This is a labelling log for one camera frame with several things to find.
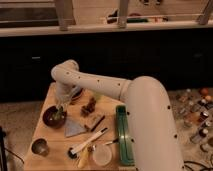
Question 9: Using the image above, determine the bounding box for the dark purple bowl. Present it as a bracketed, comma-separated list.
[42, 106, 67, 129]

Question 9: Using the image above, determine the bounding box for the grey triangular cloth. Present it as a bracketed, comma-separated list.
[65, 118, 86, 137]

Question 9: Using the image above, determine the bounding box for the beige block with black stripe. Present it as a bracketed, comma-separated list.
[84, 114, 105, 132]

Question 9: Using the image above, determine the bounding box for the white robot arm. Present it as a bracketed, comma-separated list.
[51, 60, 185, 171]

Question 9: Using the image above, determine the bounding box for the brown pinecone toy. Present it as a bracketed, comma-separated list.
[81, 97, 96, 117]

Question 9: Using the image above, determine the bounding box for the orange bowl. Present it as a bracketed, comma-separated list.
[70, 89, 84, 104]

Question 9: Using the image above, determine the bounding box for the yellow banana toy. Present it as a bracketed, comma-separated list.
[77, 147, 90, 169]

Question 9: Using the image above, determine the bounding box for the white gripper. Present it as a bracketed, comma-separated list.
[55, 83, 73, 113]

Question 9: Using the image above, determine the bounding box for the white round dish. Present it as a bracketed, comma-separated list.
[92, 145, 112, 166]

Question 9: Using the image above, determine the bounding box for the green plastic tray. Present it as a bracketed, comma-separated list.
[116, 105, 134, 166]

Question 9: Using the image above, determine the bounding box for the small metal cup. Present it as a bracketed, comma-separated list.
[31, 138, 49, 156]

